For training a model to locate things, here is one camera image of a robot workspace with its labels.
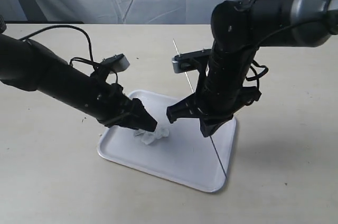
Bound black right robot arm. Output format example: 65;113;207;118
166;0;337;137

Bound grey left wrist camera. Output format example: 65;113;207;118
100;53;130;74

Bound white marshmallow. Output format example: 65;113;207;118
155;126;170;139
140;133;156;145
134;129;145;137

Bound thin metal skewer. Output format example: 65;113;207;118
173;38;228;180

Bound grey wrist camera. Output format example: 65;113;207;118
100;53;130;74
172;49;211;73

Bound white marshmallow top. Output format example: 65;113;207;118
140;133;156;145

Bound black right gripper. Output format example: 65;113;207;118
166;76;261;137

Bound white rectangular plastic tray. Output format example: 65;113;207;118
98;90;237;193

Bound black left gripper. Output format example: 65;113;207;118
92;82;157;132

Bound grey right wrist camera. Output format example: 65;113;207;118
172;49;211;73

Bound white marshmallow bottom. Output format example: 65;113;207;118
155;126;170;139

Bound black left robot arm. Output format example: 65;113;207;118
1;26;157;132

